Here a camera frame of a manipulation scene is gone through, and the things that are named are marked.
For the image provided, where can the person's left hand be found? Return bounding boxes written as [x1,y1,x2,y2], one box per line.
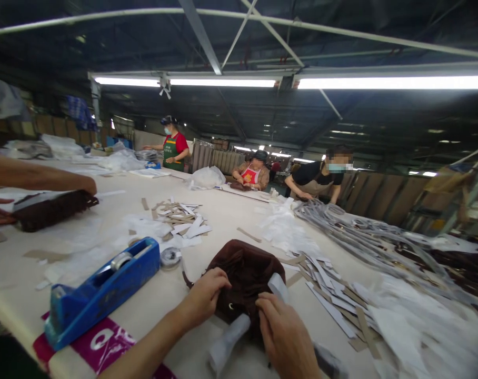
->
[188,268,233,321]

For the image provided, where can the person's right hand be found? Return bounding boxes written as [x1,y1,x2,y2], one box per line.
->
[255,293,324,373]

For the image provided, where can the brown drawstring bag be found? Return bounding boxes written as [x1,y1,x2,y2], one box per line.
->
[182,238,288,345]

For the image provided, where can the loose clear tape roll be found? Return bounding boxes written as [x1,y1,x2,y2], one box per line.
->
[160,246,183,272]

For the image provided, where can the single brown cardboard strip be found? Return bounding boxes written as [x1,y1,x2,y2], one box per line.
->
[236,227,263,243]

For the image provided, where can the row of white cardboard strips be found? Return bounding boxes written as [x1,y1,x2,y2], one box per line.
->
[278,252,383,360]

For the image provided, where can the pile of mixed cardboard strips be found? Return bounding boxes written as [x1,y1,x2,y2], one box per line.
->
[150,197,214,242]

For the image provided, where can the grey fabric piece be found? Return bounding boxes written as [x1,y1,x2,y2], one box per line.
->
[313,342,350,379]

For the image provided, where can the clear tape roll in dispenser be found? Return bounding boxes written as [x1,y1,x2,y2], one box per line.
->
[110,252,136,274]

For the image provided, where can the white plastic bag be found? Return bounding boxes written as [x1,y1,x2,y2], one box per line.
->
[188,165,227,191]

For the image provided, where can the blue tape dispenser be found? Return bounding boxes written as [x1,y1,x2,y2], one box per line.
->
[44,236,161,352]

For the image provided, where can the pink printed plastic bag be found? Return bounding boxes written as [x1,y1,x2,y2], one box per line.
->
[32,311,177,379]

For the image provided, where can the heap of white plastic bags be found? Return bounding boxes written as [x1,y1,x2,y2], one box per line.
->
[98,149,146,172]

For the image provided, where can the heap of white wrapping paper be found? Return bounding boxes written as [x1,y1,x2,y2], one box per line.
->
[361,272,478,379]

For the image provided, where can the brown fringed bag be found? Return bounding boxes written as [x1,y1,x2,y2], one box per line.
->
[11,189,100,233]

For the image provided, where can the heap of dark brown bags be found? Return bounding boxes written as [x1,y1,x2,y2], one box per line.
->
[395,240,478,313]

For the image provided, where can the long fluorescent ceiling light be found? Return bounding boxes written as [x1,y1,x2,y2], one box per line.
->
[297,74,478,91]
[92,76,280,89]

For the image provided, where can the white foam wrapped bag strap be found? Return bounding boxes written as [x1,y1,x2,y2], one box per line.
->
[208,313,252,373]
[267,272,290,305]

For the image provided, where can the pile of grey straps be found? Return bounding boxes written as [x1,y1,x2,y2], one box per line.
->
[293,198,465,289]

